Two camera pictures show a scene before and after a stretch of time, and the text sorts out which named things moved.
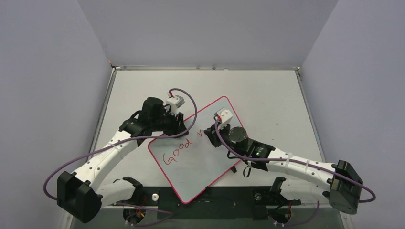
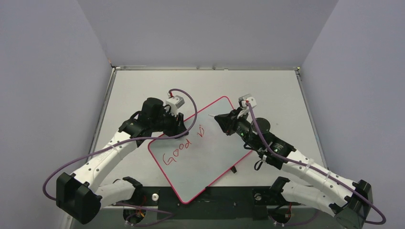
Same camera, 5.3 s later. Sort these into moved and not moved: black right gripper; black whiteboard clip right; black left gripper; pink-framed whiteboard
Moved: black right gripper
Not moved: black whiteboard clip right; black left gripper; pink-framed whiteboard
